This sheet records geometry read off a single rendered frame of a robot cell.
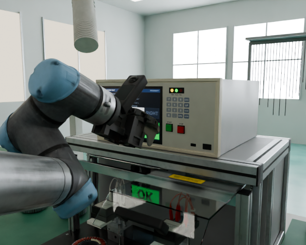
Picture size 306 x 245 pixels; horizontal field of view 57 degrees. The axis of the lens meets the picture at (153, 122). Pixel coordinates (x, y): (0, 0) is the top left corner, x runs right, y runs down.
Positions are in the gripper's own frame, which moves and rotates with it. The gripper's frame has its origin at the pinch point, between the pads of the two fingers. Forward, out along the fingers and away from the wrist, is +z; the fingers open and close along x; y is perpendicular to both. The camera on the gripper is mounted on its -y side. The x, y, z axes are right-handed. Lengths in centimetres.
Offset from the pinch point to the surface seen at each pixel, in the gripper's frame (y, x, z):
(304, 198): -17, 7, 319
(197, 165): 6.5, 10.3, 7.7
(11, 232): 43, -60, 11
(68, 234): 38, -38, 18
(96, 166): 12.2, -25.9, 9.7
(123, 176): 13.5, -14.5, 10.3
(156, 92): -11.4, -4.5, 2.5
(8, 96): -82, -468, 197
